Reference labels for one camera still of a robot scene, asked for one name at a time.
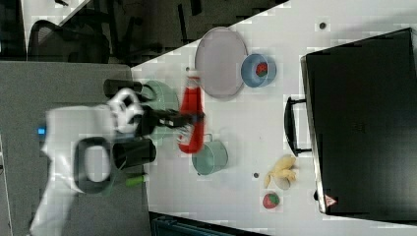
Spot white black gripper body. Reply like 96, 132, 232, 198
107, 88, 156, 134

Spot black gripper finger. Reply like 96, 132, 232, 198
156, 110, 205, 129

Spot red plush ketchup bottle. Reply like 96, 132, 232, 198
178, 70, 205, 153

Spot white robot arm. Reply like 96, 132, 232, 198
30, 88, 205, 236

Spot light green plate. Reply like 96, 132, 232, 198
142, 81, 179, 141

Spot grey round plate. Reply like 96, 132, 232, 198
195, 27, 248, 99

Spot black cylindrical cup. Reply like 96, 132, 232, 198
112, 139, 156, 169

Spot green metal mug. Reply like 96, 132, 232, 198
192, 134, 228, 176

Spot black office chair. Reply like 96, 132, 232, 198
27, 16, 110, 64

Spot blue bowl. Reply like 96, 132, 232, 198
241, 53, 277, 88

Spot red strawberry in bowl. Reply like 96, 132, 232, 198
256, 62, 268, 77

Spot peeled toy banana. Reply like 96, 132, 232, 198
264, 154, 296, 190

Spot red strawberry on table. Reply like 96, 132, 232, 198
263, 193, 280, 209

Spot black toaster oven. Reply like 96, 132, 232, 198
300, 28, 417, 225

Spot green handled tool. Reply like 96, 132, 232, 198
101, 166, 149, 197

